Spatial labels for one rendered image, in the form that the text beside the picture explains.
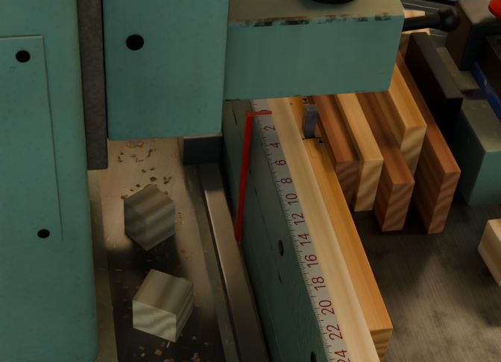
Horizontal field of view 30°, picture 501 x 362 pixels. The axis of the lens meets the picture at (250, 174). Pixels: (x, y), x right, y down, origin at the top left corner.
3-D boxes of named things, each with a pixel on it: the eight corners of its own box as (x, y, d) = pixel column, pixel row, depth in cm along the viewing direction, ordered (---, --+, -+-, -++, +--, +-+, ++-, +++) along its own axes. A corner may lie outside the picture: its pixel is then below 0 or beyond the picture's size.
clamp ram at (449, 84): (506, 176, 79) (536, 92, 73) (423, 184, 77) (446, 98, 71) (468, 109, 85) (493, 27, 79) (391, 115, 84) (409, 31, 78)
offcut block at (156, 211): (146, 251, 84) (146, 219, 81) (124, 232, 85) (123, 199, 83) (174, 234, 86) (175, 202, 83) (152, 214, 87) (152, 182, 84)
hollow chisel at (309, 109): (311, 157, 77) (317, 110, 74) (300, 159, 77) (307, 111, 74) (308, 150, 78) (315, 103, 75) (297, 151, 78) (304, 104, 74)
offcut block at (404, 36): (421, 71, 90) (430, 34, 87) (388, 68, 90) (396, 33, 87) (416, 46, 93) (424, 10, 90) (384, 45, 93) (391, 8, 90)
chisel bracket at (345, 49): (387, 108, 72) (408, 14, 66) (206, 121, 69) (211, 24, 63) (361, 51, 77) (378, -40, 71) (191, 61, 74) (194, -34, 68)
